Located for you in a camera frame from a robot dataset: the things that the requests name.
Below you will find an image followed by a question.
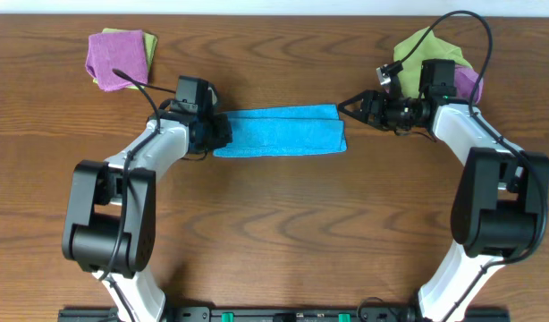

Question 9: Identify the folded purple cloth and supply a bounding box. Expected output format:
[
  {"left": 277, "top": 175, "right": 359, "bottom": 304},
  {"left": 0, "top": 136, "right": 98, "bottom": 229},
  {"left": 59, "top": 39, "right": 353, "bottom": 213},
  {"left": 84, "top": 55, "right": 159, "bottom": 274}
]
[{"left": 85, "top": 30, "right": 149, "bottom": 93}]

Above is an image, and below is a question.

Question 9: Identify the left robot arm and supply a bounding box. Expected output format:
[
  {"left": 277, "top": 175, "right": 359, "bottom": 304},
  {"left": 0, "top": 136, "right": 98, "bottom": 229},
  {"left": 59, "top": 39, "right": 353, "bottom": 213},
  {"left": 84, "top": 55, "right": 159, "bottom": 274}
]
[{"left": 62, "top": 76, "right": 232, "bottom": 321}]

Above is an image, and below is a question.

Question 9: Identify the blue microfiber cloth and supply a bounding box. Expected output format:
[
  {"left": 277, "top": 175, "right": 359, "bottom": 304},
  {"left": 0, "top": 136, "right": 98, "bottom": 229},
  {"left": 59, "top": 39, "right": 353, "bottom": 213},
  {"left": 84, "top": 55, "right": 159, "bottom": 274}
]
[{"left": 214, "top": 104, "right": 347, "bottom": 158}]

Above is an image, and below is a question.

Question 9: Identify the crumpled purple cloth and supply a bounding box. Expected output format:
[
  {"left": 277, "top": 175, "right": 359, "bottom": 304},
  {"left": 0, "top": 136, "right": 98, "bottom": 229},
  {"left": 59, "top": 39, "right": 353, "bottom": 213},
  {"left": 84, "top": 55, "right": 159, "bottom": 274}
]
[{"left": 454, "top": 64, "right": 478, "bottom": 100}]

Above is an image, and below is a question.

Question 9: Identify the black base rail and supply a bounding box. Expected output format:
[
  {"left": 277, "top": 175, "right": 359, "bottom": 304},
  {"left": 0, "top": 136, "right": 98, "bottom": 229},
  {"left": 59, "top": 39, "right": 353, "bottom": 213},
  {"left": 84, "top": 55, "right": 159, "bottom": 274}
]
[{"left": 57, "top": 303, "right": 511, "bottom": 322}]

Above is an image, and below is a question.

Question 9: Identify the crumpled green cloth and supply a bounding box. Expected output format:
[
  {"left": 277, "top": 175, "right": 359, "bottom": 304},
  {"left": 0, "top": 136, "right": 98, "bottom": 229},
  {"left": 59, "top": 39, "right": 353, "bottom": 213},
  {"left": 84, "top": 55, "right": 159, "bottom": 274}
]
[{"left": 393, "top": 28, "right": 472, "bottom": 98}]

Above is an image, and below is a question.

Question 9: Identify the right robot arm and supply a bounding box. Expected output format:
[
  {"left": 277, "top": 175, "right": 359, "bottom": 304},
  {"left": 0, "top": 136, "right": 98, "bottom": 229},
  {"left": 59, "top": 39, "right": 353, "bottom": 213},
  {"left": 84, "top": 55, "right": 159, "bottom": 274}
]
[{"left": 338, "top": 59, "right": 549, "bottom": 321}]

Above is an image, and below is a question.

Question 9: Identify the folded green cloth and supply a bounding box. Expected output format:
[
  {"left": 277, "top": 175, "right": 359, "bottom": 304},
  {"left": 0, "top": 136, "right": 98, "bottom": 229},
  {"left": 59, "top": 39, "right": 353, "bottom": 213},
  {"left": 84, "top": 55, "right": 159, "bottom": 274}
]
[{"left": 92, "top": 28, "right": 159, "bottom": 91}]

